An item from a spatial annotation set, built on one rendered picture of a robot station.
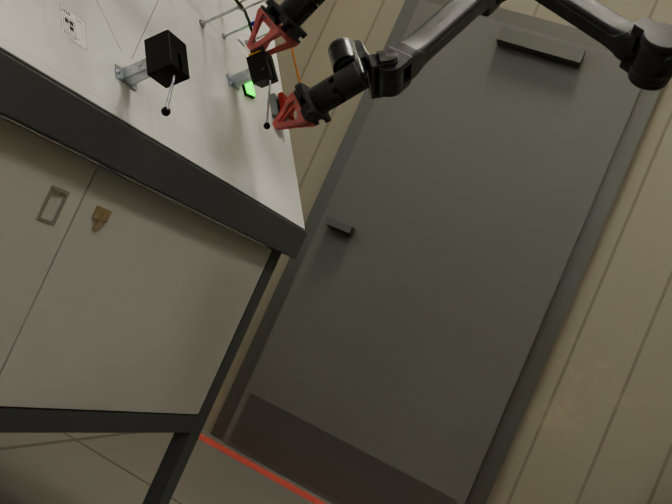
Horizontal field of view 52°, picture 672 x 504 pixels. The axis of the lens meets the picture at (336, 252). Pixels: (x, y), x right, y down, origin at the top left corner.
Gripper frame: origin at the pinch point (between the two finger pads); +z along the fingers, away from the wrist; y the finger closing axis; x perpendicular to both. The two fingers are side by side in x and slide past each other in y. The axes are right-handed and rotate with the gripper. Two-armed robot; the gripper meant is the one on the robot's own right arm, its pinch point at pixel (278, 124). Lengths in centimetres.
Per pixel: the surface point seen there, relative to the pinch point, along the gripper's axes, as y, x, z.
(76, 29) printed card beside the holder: 47.5, -9.0, 5.5
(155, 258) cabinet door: 22.4, 18.2, 23.6
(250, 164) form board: 2.0, 5.0, 8.1
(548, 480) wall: -146, 119, 9
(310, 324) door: -143, 28, 72
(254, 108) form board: -7.1, -8.6, 5.8
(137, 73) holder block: 39.5, -2.9, 3.6
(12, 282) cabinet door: 49, 19, 30
